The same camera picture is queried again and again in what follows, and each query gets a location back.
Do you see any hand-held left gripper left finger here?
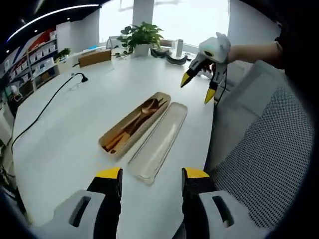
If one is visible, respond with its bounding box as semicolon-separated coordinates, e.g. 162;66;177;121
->
46;167;124;239

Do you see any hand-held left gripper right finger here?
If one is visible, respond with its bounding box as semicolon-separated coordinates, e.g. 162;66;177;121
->
181;167;265;239

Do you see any wooden chopstick utensil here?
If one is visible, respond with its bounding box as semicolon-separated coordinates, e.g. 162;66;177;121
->
106;97;165;151
109;100;168;153

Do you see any wooden spoon utensil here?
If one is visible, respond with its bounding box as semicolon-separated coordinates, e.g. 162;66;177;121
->
113;98;160;147

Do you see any beige cutlery case base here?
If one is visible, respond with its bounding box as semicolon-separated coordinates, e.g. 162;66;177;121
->
98;91;172;160

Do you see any beige cutlery case lid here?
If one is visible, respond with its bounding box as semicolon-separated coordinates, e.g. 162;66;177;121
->
127;102;188;187

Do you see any black curved headset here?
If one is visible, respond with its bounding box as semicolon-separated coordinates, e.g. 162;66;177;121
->
150;47;170;59
165;53;188;66

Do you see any white cylinder bottle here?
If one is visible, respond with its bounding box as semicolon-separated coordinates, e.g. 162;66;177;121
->
175;38;184;58

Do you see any potted green plant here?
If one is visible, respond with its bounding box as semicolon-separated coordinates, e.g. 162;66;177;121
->
116;21;164;58

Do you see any grey mesh office chair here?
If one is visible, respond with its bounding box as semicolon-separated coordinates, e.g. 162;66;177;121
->
206;59;315;230

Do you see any person's dark clothing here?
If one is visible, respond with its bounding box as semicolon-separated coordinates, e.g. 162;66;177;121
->
273;0;319;83

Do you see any brown cardboard box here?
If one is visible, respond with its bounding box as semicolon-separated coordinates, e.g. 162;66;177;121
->
78;49;112;69

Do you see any clear plastic piece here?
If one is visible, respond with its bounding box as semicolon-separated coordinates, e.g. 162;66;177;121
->
69;79;83;91

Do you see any small green plant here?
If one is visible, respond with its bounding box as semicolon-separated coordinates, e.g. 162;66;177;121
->
53;47;71;63

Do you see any storage shelf with white bins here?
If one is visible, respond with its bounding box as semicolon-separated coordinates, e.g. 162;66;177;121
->
4;28;60;93

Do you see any long ceiling light strip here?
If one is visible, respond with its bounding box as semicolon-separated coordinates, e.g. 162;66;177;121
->
6;3;101;42

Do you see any white frame stand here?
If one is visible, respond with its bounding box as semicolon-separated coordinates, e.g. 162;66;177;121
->
105;35;121;51

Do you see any black power cable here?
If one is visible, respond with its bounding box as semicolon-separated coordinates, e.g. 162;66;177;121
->
10;72;89;155

